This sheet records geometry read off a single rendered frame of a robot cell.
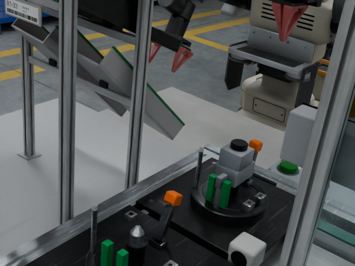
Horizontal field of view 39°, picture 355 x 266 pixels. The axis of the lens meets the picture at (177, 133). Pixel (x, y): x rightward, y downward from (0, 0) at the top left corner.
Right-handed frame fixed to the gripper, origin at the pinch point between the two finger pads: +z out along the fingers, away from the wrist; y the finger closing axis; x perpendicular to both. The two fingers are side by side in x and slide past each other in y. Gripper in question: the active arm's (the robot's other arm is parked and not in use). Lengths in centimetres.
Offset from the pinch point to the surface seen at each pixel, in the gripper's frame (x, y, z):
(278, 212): -14.8, 13.0, 27.3
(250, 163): -18.2, 7.1, 18.4
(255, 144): -13.6, 5.3, 16.9
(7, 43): 178, -348, 116
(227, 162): -21.8, 4.6, 18.0
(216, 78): 267, -176, 115
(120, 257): -50, 7, 22
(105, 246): -50, 4, 21
